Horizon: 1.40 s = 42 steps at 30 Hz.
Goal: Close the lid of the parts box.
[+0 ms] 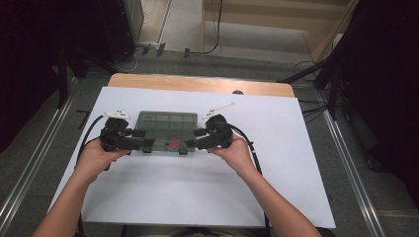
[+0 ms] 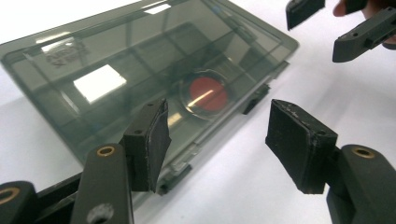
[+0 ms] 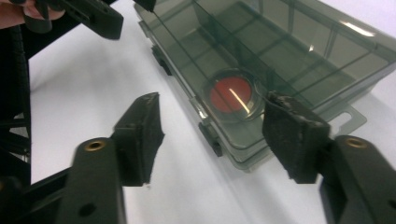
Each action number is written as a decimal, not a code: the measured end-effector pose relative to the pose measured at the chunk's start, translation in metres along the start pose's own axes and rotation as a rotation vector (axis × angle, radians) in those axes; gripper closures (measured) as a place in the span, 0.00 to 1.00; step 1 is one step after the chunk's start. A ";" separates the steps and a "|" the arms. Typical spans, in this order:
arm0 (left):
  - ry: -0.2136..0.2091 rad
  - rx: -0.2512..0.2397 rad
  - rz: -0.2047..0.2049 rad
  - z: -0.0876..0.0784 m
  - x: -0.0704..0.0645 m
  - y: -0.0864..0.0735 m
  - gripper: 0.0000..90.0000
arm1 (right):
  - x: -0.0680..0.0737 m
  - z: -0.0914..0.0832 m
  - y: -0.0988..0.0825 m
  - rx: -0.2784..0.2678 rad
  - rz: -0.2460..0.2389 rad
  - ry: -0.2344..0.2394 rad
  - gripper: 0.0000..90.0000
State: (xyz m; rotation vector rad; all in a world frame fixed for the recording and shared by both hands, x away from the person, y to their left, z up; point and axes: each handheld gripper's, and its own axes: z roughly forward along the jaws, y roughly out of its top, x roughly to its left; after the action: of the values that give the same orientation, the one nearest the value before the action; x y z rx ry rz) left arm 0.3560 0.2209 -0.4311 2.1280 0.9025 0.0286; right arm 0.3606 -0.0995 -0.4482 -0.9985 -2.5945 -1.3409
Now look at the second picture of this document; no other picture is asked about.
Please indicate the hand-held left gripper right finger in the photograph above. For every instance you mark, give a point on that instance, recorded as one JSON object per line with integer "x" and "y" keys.
{"x": 299, "y": 146}

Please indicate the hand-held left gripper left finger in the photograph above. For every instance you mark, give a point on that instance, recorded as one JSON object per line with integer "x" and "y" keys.
{"x": 146, "y": 149}

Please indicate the red round badge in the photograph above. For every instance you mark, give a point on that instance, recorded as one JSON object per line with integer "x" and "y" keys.
{"x": 208, "y": 93}

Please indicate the grey transparent compartment box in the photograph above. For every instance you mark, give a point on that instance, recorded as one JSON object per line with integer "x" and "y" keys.
{"x": 93, "y": 46}

